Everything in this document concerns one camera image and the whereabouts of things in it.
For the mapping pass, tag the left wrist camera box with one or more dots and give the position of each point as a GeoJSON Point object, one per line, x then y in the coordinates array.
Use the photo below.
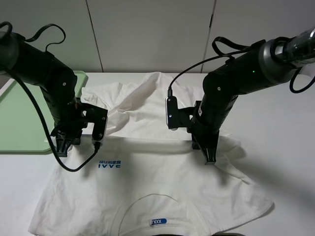
{"type": "Point", "coordinates": [99, 130]}

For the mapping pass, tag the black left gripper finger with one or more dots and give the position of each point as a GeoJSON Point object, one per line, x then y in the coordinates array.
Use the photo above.
{"type": "Point", "coordinates": [67, 144]}
{"type": "Point", "coordinates": [61, 146]}

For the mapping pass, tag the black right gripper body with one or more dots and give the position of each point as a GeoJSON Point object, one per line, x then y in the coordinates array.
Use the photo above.
{"type": "Point", "coordinates": [201, 132]}

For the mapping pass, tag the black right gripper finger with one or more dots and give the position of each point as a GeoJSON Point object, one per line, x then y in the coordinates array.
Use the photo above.
{"type": "Point", "coordinates": [212, 154]}
{"type": "Point", "coordinates": [206, 153]}

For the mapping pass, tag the green plastic tray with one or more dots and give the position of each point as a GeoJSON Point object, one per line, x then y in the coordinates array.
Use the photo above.
{"type": "Point", "coordinates": [20, 128]}

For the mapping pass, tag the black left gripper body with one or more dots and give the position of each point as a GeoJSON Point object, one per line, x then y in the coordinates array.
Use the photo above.
{"type": "Point", "coordinates": [71, 116]}

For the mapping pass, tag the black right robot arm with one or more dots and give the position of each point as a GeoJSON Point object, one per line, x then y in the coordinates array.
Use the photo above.
{"type": "Point", "coordinates": [248, 69]}

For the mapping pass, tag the white short sleeve t-shirt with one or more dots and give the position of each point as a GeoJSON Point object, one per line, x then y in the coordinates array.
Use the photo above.
{"type": "Point", "coordinates": [146, 180]}

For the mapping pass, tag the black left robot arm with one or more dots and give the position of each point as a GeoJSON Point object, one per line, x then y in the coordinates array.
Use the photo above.
{"type": "Point", "coordinates": [28, 65]}

